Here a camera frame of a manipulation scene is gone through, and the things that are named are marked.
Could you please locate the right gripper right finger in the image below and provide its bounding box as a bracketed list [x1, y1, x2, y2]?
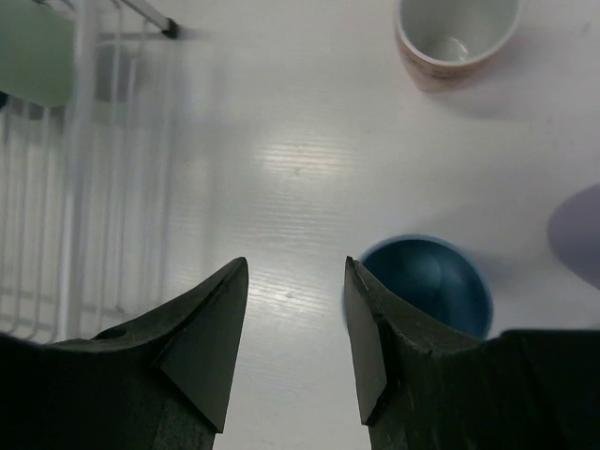
[343, 259, 599, 449]

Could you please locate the blue cup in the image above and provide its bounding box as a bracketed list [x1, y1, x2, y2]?
[359, 234, 493, 339]

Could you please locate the white wire dish rack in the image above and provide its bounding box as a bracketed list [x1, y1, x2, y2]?
[1, 1, 180, 343]

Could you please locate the light green cup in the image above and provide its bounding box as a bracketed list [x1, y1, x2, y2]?
[1, 1, 75, 108]

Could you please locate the lilac cup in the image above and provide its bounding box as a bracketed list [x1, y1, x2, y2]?
[547, 184, 599, 290]

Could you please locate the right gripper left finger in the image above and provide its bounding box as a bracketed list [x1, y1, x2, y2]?
[1, 258, 248, 449]

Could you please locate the pink mug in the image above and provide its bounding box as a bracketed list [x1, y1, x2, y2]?
[394, 0, 522, 93]

